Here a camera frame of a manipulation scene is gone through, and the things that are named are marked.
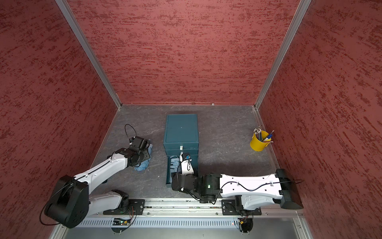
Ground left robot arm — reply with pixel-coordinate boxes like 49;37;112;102
40;136;153;229

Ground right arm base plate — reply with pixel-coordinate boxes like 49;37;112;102
221;197;262;217

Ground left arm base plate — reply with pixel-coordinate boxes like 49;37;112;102
103;199;146;216

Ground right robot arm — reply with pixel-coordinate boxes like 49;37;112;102
171;169;303;211

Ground pens in cup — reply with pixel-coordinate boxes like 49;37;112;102
254;127;274;142

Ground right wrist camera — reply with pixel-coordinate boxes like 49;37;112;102
180;153;194;175

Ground aluminium rail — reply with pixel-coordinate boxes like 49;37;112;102
86;198;299;218

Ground blue umbrella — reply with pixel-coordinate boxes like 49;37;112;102
170;157;181;182
134;144;153;172

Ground teal drawer cabinet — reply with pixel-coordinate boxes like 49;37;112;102
163;114;200;188

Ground yellow pen cup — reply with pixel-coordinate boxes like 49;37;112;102
250;134;271;152

